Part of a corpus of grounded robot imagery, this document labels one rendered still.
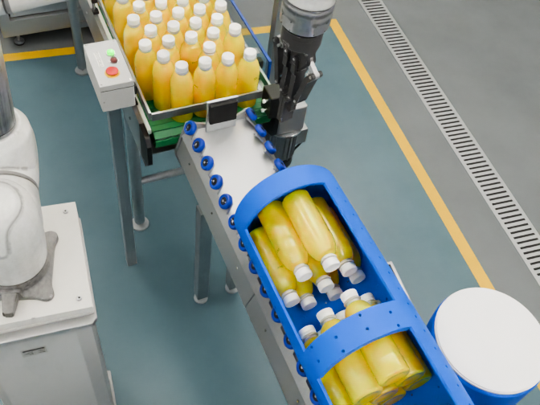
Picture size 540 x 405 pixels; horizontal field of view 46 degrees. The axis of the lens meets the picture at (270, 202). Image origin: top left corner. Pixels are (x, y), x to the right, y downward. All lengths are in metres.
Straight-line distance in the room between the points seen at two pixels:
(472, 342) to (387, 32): 2.81
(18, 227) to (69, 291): 0.26
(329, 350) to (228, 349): 1.31
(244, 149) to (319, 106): 1.59
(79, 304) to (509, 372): 1.01
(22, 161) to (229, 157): 0.69
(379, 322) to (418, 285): 1.60
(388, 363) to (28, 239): 0.78
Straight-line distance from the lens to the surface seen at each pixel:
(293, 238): 1.50
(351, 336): 1.32
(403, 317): 1.37
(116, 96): 1.94
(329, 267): 1.45
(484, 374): 1.59
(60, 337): 1.64
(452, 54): 4.14
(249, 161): 1.93
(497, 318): 1.68
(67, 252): 1.61
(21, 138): 1.47
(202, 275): 2.51
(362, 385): 1.36
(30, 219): 1.39
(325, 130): 3.39
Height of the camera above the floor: 2.37
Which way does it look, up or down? 52 degrees down
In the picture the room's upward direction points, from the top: 10 degrees clockwise
